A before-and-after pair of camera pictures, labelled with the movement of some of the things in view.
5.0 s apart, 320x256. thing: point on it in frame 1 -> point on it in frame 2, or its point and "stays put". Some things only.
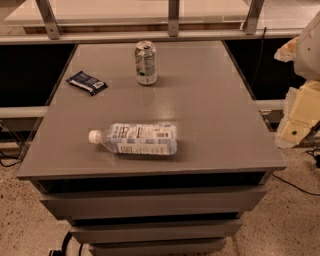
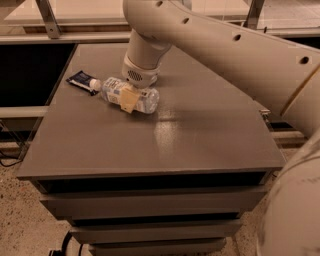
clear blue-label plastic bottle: x=138 y=138 -> x=111 y=87
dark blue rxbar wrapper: x=86 y=83 stays put
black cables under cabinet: x=61 y=252 stays put
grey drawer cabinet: x=152 y=149 stays put
